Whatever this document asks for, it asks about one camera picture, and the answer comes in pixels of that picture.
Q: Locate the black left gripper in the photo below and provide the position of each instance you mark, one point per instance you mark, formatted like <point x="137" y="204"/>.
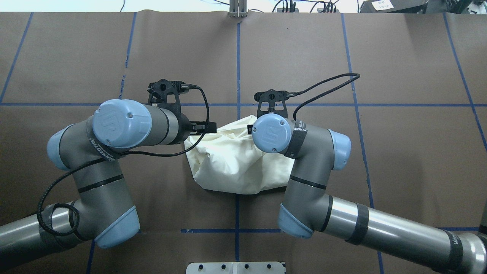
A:
<point x="185" y="127"/>

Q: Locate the cream long-sleeve cat shirt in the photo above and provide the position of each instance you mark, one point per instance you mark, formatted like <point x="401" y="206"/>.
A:
<point x="229" y="161"/>

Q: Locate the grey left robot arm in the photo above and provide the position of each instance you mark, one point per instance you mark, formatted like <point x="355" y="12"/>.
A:
<point x="91" y="201"/>

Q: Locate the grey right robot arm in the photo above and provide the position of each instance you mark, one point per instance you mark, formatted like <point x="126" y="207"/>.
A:
<point x="308" y="208"/>

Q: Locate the black box with label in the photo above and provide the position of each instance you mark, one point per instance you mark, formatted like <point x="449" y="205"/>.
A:
<point x="391" y="6"/>

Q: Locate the brown table cover mat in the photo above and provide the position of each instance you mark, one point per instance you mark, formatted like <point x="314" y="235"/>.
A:
<point x="416" y="119"/>

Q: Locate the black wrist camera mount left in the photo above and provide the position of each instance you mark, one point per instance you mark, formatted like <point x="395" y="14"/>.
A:
<point x="165" y="94"/>

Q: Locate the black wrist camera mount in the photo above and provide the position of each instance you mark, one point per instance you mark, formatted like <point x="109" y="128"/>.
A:
<point x="271" y="97"/>
<point x="165" y="94"/>

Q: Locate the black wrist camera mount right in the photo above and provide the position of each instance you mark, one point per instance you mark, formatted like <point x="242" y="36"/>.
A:
<point x="271" y="97"/>

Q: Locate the aluminium frame post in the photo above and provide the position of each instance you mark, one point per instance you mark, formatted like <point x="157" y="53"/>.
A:
<point x="238" y="9"/>

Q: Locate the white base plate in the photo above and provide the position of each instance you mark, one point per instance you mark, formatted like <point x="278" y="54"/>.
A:
<point x="252" y="267"/>

